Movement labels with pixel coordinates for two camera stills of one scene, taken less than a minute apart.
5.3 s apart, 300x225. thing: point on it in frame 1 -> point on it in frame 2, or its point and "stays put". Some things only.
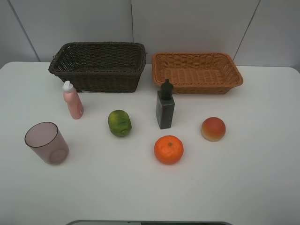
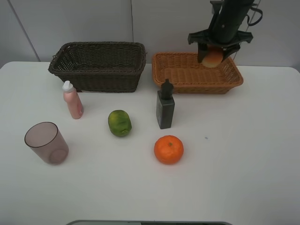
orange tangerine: [168, 149] stays put
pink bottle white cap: [71, 97] stays put
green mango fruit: [119, 123] stays put
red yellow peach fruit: [213, 129] -> [214, 56]
